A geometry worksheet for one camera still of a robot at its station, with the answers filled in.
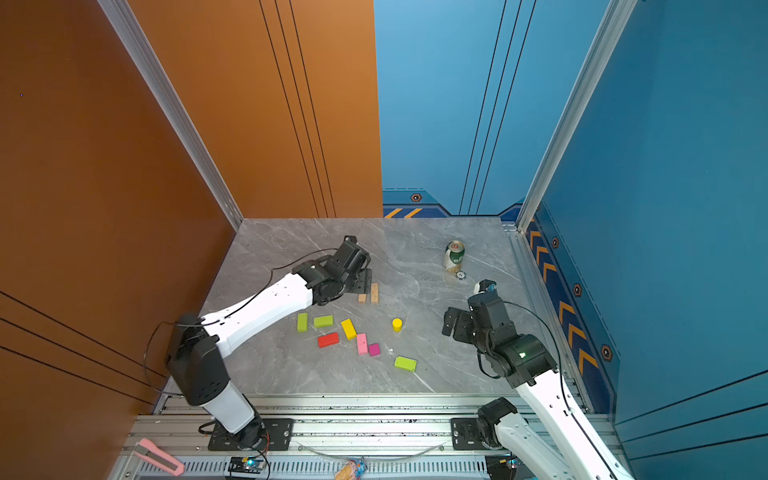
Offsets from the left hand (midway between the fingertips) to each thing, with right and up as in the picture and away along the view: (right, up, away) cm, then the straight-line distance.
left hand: (360, 274), depth 85 cm
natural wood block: (-1, -9, +12) cm, 15 cm away
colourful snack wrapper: (0, -43, -18) cm, 46 cm away
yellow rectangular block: (-4, -18, +7) cm, 19 cm away
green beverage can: (+30, +7, +14) cm, 34 cm away
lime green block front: (+13, -25, -1) cm, 28 cm away
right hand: (+25, -10, -11) cm, 29 cm away
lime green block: (-12, -15, +7) cm, 21 cm away
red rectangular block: (-11, -20, +4) cm, 23 cm away
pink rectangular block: (0, -21, +2) cm, 21 cm away
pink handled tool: (-50, -41, -14) cm, 66 cm away
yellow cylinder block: (+11, -16, +5) cm, 20 cm away
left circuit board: (-26, -44, -14) cm, 53 cm away
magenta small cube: (+4, -23, +2) cm, 23 cm away
